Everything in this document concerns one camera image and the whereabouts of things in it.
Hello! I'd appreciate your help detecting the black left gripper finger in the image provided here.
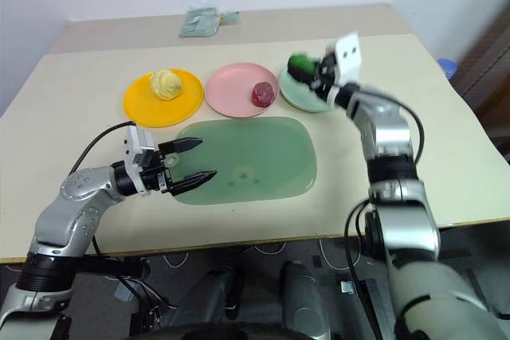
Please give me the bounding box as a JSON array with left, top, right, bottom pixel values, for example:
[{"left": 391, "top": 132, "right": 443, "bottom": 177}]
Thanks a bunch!
[
  {"left": 158, "top": 138, "right": 205, "bottom": 155},
  {"left": 170, "top": 170, "right": 218, "bottom": 197}
]

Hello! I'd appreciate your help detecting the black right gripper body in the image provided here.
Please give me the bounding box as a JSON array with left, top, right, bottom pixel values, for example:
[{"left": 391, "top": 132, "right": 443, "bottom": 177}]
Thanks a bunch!
[{"left": 313, "top": 49, "right": 340, "bottom": 97}]

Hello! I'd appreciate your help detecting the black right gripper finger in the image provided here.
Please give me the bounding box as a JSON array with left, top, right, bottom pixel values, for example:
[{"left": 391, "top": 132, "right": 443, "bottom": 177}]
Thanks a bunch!
[{"left": 287, "top": 61, "right": 320, "bottom": 87}]

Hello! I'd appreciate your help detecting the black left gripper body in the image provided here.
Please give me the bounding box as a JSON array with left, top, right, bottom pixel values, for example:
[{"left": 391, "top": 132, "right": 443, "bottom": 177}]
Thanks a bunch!
[{"left": 138, "top": 147, "right": 177, "bottom": 194}]

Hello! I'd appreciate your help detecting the dark green toy vegetable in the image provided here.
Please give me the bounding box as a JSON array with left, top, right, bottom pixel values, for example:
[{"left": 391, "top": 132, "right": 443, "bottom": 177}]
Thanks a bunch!
[{"left": 287, "top": 53, "right": 321, "bottom": 76}]

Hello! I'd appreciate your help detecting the pale green round plate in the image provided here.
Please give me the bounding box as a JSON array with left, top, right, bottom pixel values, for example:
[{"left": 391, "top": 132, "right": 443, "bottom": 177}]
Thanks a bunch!
[{"left": 278, "top": 64, "right": 339, "bottom": 114}]

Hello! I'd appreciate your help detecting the yellow round plate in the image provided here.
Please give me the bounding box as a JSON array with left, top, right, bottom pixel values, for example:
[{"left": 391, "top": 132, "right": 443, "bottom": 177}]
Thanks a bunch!
[{"left": 123, "top": 68, "right": 205, "bottom": 129}]

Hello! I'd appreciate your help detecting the pink round plate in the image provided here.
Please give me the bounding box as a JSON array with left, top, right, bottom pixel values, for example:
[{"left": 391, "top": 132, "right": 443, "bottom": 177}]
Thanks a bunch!
[{"left": 205, "top": 62, "right": 280, "bottom": 119}]

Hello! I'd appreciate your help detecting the dark red toy fruit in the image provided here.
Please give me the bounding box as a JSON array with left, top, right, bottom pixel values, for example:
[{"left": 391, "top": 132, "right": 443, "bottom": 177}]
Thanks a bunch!
[{"left": 250, "top": 81, "right": 276, "bottom": 107}]

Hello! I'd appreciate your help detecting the yellow bumpy toy fruit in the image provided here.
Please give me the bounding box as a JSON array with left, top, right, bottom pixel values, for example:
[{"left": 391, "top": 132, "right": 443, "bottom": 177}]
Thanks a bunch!
[{"left": 149, "top": 69, "right": 185, "bottom": 102}]

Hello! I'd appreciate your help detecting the large green translucent tray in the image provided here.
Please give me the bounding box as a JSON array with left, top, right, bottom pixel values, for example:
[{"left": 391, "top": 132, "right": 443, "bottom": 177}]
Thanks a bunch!
[{"left": 174, "top": 115, "right": 319, "bottom": 207}]

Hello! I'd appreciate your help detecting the dark grey rounded shape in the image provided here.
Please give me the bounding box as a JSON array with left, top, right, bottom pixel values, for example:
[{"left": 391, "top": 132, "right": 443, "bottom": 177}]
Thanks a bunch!
[
  {"left": 169, "top": 266, "right": 246, "bottom": 331},
  {"left": 280, "top": 260, "right": 333, "bottom": 340}
]

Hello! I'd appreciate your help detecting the blue round container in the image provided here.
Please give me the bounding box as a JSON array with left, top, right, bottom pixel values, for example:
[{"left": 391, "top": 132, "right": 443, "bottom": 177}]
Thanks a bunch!
[{"left": 437, "top": 58, "right": 458, "bottom": 79}]

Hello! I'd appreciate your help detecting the dark brown wooden furniture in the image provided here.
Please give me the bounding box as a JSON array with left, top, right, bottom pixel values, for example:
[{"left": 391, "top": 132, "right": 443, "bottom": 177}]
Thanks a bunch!
[{"left": 453, "top": 7, "right": 510, "bottom": 166}]

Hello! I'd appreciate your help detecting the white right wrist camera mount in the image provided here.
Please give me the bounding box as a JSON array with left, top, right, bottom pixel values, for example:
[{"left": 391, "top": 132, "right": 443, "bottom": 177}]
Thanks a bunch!
[{"left": 323, "top": 30, "right": 364, "bottom": 107}]

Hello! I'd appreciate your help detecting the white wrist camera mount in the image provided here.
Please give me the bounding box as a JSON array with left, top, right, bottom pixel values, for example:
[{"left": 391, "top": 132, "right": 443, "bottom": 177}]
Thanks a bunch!
[
  {"left": 323, "top": 30, "right": 364, "bottom": 107},
  {"left": 121, "top": 125, "right": 160, "bottom": 197}
]

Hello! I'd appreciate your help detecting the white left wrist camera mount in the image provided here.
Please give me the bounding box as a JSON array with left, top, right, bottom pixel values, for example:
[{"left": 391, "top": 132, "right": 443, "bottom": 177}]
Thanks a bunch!
[{"left": 121, "top": 125, "right": 160, "bottom": 197}]

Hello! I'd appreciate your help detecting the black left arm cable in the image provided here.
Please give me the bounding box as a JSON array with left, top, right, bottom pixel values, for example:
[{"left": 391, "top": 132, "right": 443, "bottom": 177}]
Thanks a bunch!
[{"left": 67, "top": 119, "right": 135, "bottom": 257}]

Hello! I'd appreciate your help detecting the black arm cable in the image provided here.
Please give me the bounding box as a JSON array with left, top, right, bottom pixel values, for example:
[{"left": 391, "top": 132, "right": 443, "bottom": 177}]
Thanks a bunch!
[
  {"left": 343, "top": 93, "right": 425, "bottom": 340},
  {"left": 67, "top": 119, "right": 135, "bottom": 257}
]

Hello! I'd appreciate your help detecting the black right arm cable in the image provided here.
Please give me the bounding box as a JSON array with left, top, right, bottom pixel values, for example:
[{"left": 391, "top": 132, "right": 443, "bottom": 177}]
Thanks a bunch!
[{"left": 343, "top": 93, "right": 425, "bottom": 340}]

